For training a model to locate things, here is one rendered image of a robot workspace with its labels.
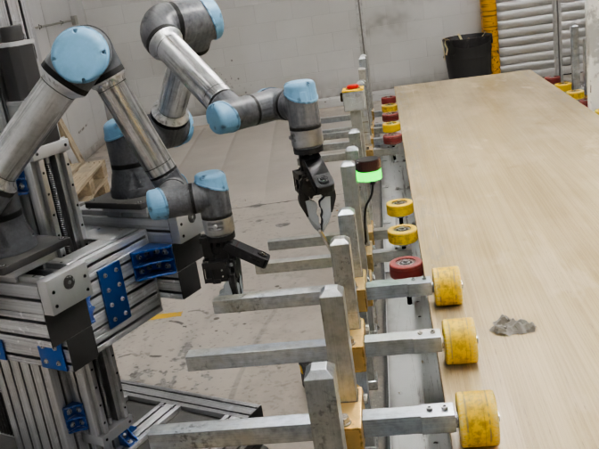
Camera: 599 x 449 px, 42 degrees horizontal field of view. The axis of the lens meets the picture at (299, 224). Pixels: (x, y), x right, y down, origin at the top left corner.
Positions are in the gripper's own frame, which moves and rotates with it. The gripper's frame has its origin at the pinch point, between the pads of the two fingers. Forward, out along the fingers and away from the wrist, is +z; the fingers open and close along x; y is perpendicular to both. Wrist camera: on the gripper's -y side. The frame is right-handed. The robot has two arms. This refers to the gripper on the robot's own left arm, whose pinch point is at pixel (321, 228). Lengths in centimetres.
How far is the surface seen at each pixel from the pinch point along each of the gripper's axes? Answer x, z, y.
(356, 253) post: -0.3, -1.7, -25.7
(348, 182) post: -7.8, -10.4, -1.8
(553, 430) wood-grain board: -10, 10, -83
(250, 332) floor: 0, 102, 169
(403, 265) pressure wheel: -16.1, 10.1, -10.1
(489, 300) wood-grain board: -24.3, 10.6, -37.2
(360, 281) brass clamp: 0.2, 3.6, -28.1
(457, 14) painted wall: -383, 14, 722
